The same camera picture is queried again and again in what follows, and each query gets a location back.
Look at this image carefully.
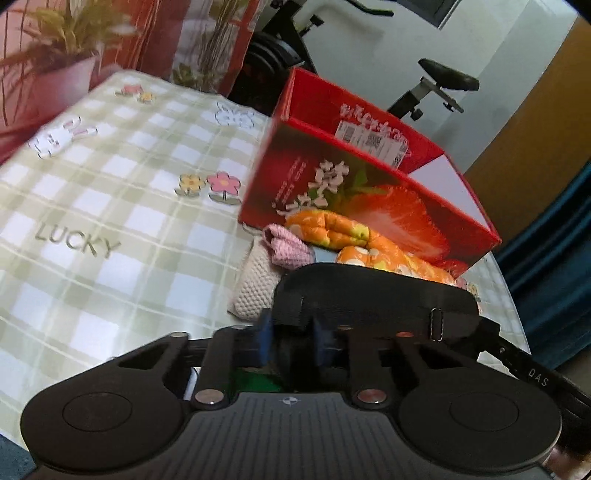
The red strawberry cardboard box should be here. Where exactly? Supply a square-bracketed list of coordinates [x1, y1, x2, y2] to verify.
[238, 68, 501, 275]

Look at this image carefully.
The black exercise bike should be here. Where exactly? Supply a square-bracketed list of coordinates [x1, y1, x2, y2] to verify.
[229, 1, 480, 120]

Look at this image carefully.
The wooden door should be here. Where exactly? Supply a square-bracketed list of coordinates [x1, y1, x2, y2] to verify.
[466, 18, 590, 242]

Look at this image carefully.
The black sleep eye mask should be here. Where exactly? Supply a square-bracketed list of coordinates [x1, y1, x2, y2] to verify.
[271, 262, 482, 342]

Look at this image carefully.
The dark window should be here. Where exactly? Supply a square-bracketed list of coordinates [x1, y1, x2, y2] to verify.
[397, 0, 460, 29]

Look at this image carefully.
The blue curtain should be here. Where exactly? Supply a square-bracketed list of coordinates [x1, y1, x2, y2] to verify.
[495, 164, 590, 369]

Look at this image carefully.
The pink knitted cloth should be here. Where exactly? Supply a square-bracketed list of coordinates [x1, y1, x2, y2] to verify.
[263, 224, 315, 271]

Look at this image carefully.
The cream knitted cloth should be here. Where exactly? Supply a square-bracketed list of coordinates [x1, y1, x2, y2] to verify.
[228, 236, 286, 322]

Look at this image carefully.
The orange floral quilted cloth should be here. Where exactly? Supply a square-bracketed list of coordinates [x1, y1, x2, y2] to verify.
[284, 209, 457, 286]

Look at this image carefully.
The red printed backdrop curtain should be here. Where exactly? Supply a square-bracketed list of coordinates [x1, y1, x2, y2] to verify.
[1, 0, 269, 159]

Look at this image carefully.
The green plaid tablecloth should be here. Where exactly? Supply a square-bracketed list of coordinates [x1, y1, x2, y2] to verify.
[1, 70, 527, 442]

